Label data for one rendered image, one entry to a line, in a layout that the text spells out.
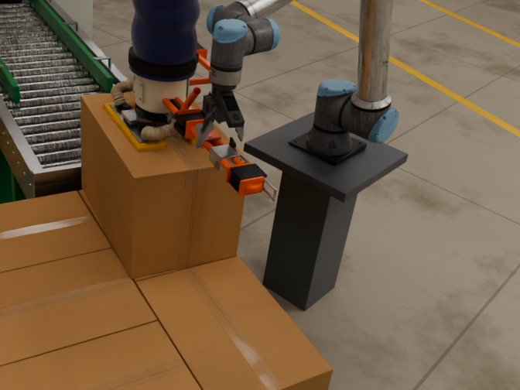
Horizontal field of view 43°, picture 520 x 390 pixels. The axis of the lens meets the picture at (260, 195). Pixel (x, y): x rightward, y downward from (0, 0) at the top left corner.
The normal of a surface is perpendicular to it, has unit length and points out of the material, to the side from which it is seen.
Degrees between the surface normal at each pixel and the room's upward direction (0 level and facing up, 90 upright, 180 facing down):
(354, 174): 0
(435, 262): 0
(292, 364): 0
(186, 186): 90
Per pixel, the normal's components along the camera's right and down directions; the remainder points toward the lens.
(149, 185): 0.47, 0.52
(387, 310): 0.13, -0.84
